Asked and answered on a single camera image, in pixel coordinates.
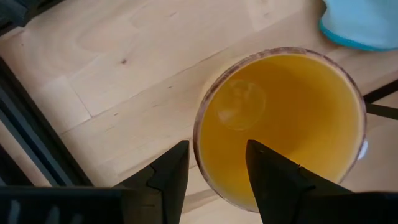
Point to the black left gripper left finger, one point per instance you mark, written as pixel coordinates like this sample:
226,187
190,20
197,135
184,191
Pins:
169,180

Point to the black aluminium table frame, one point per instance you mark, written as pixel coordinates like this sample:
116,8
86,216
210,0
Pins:
34,137

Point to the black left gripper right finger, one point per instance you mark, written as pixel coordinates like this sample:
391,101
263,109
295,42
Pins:
276,186

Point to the teal cloth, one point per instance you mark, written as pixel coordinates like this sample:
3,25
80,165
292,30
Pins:
363,21

